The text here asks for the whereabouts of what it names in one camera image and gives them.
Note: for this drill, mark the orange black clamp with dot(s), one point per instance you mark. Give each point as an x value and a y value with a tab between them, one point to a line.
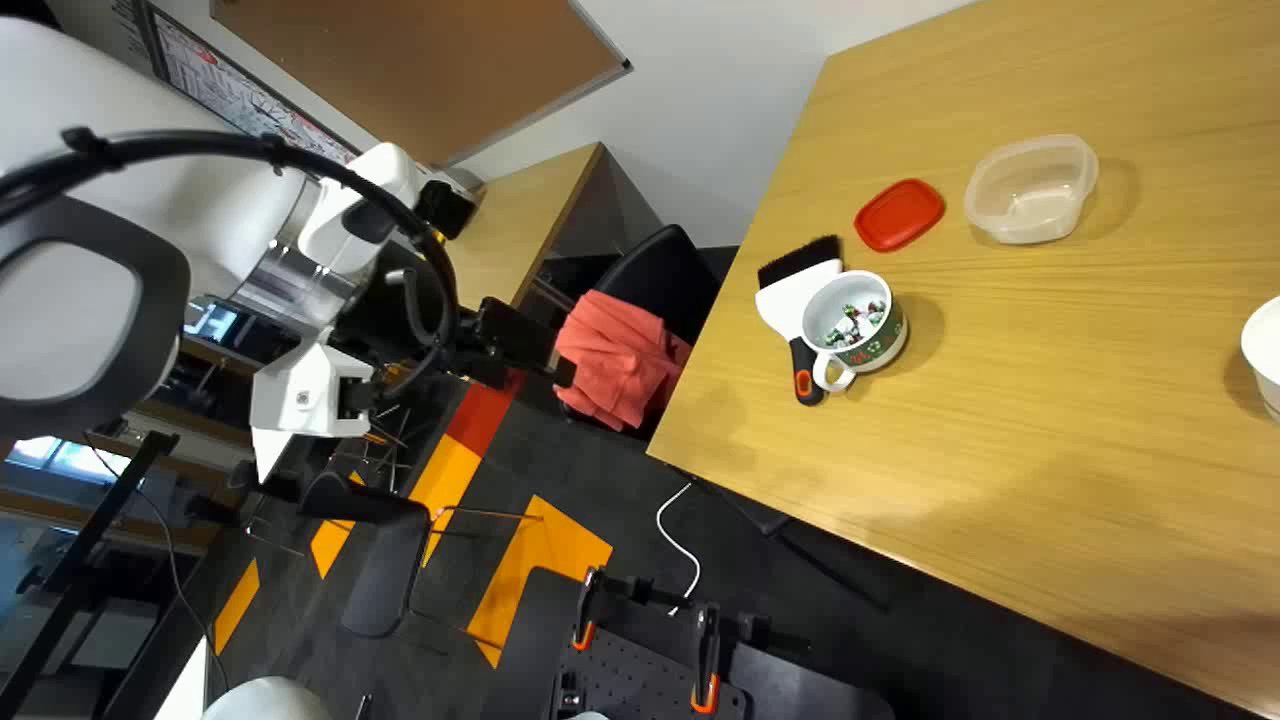
704	661
584	619

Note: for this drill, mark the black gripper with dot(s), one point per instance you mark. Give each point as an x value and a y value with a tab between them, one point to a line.
406	314

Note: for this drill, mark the black office chair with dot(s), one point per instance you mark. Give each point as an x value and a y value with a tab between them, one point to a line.
665	266

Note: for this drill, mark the framed wall poster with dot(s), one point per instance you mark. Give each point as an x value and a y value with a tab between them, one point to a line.
243	94

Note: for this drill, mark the clear plastic bowl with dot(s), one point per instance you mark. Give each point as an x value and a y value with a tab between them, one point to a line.
1031	188

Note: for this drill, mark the green white ceramic mug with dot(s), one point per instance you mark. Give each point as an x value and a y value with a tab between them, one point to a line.
861	327

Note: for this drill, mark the black tripod stand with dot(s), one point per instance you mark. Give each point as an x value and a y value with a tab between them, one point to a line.
82	561

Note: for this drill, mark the black mounting plate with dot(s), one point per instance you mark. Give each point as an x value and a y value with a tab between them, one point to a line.
641	672

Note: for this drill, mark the brown cork board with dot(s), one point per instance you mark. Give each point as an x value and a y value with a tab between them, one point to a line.
413	65

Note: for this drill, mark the salmon pink cloth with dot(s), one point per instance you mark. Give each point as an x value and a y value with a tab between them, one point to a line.
614	360

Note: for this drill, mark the red plastic lid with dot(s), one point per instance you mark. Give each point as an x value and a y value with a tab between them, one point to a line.
897	212

